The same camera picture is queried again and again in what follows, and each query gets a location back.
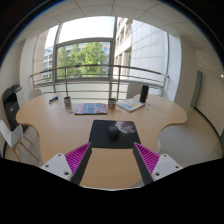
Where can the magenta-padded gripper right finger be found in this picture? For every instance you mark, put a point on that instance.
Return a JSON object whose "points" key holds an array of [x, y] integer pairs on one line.
{"points": [[166, 165]]}

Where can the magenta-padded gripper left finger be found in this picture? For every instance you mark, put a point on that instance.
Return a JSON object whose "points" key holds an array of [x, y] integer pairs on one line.
{"points": [[58, 165]]}

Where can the black computer mouse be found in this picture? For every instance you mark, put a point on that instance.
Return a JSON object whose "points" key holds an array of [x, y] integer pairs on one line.
{"points": [[113, 132]]}

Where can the black mouse pad with cat print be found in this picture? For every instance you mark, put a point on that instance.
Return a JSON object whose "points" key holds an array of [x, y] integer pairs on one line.
{"points": [[100, 136]]}

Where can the white chair with wooden legs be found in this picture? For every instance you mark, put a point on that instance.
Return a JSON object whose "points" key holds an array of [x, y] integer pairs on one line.
{"points": [[11, 135]]}

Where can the red and blue magazine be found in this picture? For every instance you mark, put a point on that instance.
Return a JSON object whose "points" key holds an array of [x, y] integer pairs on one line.
{"points": [[90, 108]]}

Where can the small dark stapler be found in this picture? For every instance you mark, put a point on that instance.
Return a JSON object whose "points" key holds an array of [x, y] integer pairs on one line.
{"points": [[53, 99]]}

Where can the open illustrated book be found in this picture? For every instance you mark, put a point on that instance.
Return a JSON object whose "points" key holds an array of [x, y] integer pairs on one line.
{"points": [[130, 105]]}

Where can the black cylindrical speaker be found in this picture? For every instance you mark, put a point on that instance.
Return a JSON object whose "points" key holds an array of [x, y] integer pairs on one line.
{"points": [[144, 93]]}

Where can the black office printer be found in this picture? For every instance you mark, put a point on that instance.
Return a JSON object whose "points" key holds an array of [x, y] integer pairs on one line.
{"points": [[11, 106]]}

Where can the white mug with red print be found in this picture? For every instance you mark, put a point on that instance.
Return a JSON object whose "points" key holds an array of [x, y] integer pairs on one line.
{"points": [[112, 103]]}

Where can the metal balcony railing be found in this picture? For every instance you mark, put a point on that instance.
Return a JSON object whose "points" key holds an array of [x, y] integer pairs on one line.
{"points": [[118, 67]]}

